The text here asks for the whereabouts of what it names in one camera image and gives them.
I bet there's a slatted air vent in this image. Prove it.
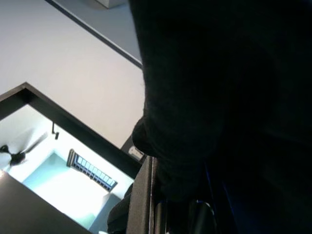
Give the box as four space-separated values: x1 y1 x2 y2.
66 148 118 194

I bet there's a black ceiling fan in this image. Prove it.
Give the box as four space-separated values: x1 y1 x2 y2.
0 131 50 172

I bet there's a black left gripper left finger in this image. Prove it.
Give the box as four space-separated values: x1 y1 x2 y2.
126 156 156 234

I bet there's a black door frame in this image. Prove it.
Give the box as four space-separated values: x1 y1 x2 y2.
0 81 143 180

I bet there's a black garment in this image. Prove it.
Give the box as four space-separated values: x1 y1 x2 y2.
107 0 312 234

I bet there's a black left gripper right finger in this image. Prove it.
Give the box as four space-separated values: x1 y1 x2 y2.
187 201 215 234

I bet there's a dark brown door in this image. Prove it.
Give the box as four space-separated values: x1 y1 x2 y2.
0 170 94 234

